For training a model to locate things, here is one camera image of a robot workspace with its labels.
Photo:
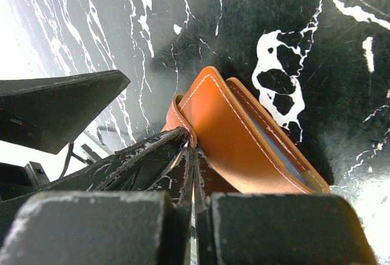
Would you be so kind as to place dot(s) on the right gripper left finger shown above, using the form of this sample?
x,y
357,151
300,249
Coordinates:
x,y
74,227

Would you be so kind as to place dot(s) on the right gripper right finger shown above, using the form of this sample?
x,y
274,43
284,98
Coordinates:
x,y
236,228

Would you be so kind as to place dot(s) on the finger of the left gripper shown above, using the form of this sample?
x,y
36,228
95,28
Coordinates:
x,y
134,168
46,114

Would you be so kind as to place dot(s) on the brown leather card holder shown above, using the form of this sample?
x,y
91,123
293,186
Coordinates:
x,y
240,139

